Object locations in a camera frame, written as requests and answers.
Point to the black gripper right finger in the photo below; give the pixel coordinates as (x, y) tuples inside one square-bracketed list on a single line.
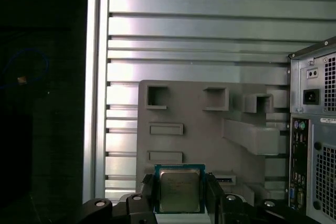
[(225, 208)]

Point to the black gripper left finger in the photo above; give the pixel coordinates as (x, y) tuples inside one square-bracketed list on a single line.
[(139, 208)]

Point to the grey parts rack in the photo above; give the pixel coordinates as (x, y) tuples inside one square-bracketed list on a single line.
[(197, 134)]

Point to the black PC case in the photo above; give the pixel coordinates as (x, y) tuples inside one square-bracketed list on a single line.
[(323, 140)]

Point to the CPU with silver top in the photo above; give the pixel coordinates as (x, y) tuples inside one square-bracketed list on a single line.
[(179, 190)]

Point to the small brown block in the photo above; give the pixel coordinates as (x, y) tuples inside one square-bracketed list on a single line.
[(22, 79)]

